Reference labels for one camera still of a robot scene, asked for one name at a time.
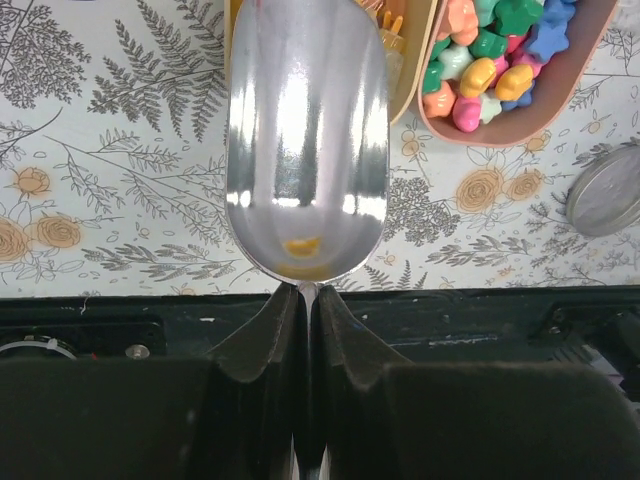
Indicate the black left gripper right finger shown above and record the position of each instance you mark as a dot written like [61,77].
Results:
[390,417]

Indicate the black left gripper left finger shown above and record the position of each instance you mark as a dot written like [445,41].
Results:
[147,388]

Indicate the silver metal scoop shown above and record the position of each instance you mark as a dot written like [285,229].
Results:
[307,164]

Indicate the silver jar lid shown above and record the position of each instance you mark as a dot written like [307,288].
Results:
[605,198]

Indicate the floral table mat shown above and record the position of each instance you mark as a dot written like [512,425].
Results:
[112,169]

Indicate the pink oval candy box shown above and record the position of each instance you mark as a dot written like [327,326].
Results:
[498,72]

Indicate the beige oval candy box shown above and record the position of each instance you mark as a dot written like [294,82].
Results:
[419,17]

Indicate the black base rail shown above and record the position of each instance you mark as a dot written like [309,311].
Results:
[598,326]

